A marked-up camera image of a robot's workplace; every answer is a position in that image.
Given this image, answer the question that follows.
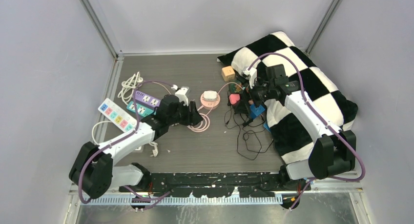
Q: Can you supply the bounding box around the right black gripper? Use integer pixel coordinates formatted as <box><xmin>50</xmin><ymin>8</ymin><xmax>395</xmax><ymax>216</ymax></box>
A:
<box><xmin>234</xmin><ymin>76</ymin><xmax>274</xmax><ymax>115</ymax></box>

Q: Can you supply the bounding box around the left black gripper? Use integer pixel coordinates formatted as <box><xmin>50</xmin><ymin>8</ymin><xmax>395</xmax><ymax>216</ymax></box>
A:
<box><xmin>167</xmin><ymin>100</ymin><xmax>202</xmax><ymax>126</ymax></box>

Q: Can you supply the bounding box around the blue cube socket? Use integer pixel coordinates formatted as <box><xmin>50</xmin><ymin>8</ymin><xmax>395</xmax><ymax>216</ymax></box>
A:
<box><xmin>249</xmin><ymin>104</ymin><xmax>265</xmax><ymax>119</ymax></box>

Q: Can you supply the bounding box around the pink round socket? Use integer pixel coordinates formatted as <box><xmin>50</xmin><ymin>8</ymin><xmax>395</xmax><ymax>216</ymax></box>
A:
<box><xmin>200</xmin><ymin>91</ymin><xmax>220</xmax><ymax>110</ymax></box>

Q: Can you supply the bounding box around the pink plug adapter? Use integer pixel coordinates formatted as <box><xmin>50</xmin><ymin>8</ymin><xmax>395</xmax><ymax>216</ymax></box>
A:
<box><xmin>228</xmin><ymin>94</ymin><xmax>241</xmax><ymax>105</ymax></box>

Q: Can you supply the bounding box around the white charger block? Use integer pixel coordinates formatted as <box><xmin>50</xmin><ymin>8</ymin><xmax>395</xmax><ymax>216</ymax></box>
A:
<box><xmin>203</xmin><ymin>90</ymin><xmax>218</xmax><ymax>102</ymax></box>

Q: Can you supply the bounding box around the purple power strip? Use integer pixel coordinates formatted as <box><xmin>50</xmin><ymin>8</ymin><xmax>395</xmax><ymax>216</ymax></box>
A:
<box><xmin>134</xmin><ymin>91</ymin><xmax>160</xmax><ymax>109</ymax></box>

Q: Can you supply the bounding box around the teal usb power strip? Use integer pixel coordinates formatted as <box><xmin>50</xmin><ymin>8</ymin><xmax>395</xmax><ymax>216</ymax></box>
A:
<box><xmin>126</xmin><ymin>101</ymin><xmax>154</xmax><ymax>117</ymax></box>

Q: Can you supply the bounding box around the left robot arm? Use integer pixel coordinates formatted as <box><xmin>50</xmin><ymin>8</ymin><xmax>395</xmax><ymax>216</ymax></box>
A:
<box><xmin>68</xmin><ymin>95</ymin><xmax>203</xmax><ymax>204</ymax></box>

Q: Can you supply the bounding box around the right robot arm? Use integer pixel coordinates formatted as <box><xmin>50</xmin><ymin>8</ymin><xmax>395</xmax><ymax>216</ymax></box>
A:
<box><xmin>243</xmin><ymin>64</ymin><xmax>356</xmax><ymax>190</ymax></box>

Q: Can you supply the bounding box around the dark green cube socket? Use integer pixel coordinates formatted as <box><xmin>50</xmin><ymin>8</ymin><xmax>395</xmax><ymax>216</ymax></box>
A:
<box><xmin>228</xmin><ymin>82</ymin><xmax>243</xmax><ymax>94</ymax></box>

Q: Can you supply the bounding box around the orange cube socket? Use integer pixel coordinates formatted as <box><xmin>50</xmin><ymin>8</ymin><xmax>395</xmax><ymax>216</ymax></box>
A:
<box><xmin>221</xmin><ymin>66</ymin><xmax>236</xmax><ymax>82</ymax></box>

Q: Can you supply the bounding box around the checkered black white pillow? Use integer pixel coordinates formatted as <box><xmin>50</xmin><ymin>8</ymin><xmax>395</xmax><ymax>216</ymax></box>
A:
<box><xmin>217</xmin><ymin>31</ymin><xmax>359</xmax><ymax>165</ymax></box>

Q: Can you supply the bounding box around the white colourful power strip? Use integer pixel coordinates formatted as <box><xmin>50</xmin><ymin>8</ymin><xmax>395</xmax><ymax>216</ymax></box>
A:
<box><xmin>98</xmin><ymin>98</ymin><xmax>137</xmax><ymax>132</ymax></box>

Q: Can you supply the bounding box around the pink coiled cable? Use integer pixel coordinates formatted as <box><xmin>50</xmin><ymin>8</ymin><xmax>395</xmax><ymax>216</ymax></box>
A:
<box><xmin>187</xmin><ymin>107</ymin><xmax>214</xmax><ymax>133</ymax></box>

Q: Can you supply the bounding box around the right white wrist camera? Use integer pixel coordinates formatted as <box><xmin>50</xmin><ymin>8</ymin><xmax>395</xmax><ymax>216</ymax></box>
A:
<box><xmin>242</xmin><ymin>67</ymin><xmax>257</xmax><ymax>88</ymax></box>

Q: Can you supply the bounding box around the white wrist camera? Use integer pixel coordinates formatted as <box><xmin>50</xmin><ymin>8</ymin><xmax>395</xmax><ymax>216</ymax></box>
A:
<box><xmin>174</xmin><ymin>86</ymin><xmax>190</xmax><ymax>106</ymax></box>
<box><xmin>242</xmin><ymin>67</ymin><xmax>257</xmax><ymax>88</ymax></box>

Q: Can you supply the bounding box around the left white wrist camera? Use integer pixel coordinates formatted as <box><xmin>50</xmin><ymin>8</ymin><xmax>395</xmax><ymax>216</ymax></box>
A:
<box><xmin>174</xmin><ymin>86</ymin><xmax>190</xmax><ymax>106</ymax></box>

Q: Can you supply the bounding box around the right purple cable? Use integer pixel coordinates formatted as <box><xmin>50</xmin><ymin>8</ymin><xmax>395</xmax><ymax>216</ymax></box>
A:
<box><xmin>247</xmin><ymin>52</ymin><xmax>366</xmax><ymax>210</ymax></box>

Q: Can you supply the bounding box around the purple cable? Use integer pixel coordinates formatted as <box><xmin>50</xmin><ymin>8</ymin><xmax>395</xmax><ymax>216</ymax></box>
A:
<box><xmin>77</xmin><ymin>80</ymin><xmax>179</xmax><ymax>211</ymax></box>
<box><xmin>247</xmin><ymin>52</ymin><xmax>366</xmax><ymax>210</ymax></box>

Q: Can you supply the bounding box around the black thin cable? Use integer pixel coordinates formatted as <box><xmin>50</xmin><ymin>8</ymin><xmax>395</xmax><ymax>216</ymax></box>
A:
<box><xmin>225</xmin><ymin>101</ymin><xmax>275</xmax><ymax>160</ymax></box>

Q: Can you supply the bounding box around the white thick coiled cable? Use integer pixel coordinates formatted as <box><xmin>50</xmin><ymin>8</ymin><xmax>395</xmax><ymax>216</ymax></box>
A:
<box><xmin>117</xmin><ymin>71</ymin><xmax>144</xmax><ymax>105</ymax></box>

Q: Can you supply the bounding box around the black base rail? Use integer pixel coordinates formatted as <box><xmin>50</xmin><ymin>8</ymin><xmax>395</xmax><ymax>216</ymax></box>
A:
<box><xmin>129</xmin><ymin>172</ymin><xmax>306</xmax><ymax>198</ymax></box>

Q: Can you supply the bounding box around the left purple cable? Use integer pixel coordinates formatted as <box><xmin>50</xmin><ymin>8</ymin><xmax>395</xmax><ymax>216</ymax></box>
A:
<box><xmin>77</xmin><ymin>80</ymin><xmax>179</xmax><ymax>211</ymax></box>

